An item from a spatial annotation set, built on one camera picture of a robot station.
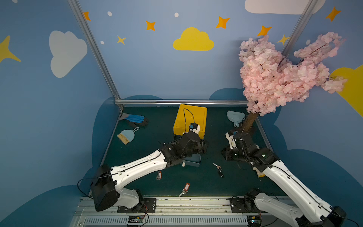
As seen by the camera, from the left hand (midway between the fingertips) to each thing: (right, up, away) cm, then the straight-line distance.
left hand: (206, 140), depth 73 cm
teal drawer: (-6, -13, +6) cm, 15 cm away
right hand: (+10, -6, +4) cm, 12 cm away
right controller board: (+26, -43, +1) cm, 50 cm away
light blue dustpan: (+33, +13, +47) cm, 59 cm away
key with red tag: (-11, -30, +7) cm, 33 cm away
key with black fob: (+11, -19, +16) cm, 27 cm away
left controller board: (-37, -41, -1) cm, 55 cm away
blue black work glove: (-50, +11, +36) cm, 63 cm away
